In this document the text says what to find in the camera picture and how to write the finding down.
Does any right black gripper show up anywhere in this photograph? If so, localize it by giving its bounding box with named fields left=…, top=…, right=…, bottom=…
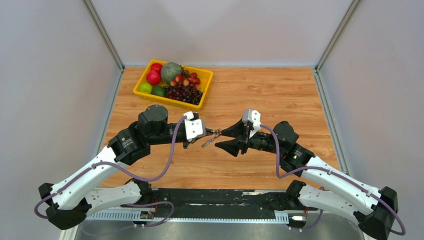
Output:
left=214, top=117, right=284, bottom=157

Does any large silver keyring with clips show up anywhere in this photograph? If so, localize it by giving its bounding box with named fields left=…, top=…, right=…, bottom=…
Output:
left=201, top=129, right=222, bottom=148

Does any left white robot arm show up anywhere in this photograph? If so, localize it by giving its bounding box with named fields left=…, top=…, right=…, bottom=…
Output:
left=33, top=104, right=213, bottom=230

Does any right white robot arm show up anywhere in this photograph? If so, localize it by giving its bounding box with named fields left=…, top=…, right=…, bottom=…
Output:
left=215, top=120, right=399, bottom=240

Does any purple grape bunch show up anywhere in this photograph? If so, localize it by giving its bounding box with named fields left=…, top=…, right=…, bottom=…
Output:
left=163, top=84, right=203, bottom=106

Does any dark green lime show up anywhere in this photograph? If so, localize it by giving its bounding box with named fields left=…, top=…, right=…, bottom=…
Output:
left=151, top=86, right=167, bottom=98

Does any light green lime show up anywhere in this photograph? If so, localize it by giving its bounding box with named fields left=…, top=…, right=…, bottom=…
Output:
left=138, top=82, right=153, bottom=94

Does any red lychee cluster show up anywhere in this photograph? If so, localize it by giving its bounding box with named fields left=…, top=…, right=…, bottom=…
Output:
left=170, top=70, right=201, bottom=90

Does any red apple front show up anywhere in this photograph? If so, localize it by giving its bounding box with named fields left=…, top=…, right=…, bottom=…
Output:
left=146, top=70, right=162, bottom=86

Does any red apple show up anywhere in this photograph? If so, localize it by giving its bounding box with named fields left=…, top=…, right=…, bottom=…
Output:
left=146, top=70, right=162, bottom=86
left=150, top=62, right=163, bottom=75

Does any green melon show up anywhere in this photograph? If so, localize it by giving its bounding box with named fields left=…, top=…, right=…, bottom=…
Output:
left=160, top=62, right=184, bottom=85

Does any red apple back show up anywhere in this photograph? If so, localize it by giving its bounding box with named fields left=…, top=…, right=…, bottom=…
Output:
left=150, top=62, right=163, bottom=75

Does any yellow plastic tray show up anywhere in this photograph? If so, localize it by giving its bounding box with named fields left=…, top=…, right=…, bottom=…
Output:
left=133, top=59, right=213, bottom=111

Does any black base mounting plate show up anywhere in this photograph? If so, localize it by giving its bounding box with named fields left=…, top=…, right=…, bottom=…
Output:
left=122, top=188, right=310, bottom=228

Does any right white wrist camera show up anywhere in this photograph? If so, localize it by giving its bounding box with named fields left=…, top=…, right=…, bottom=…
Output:
left=242, top=108, right=262, bottom=138

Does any aluminium frame rail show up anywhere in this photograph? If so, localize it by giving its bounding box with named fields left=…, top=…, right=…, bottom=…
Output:
left=62, top=187, right=332, bottom=224

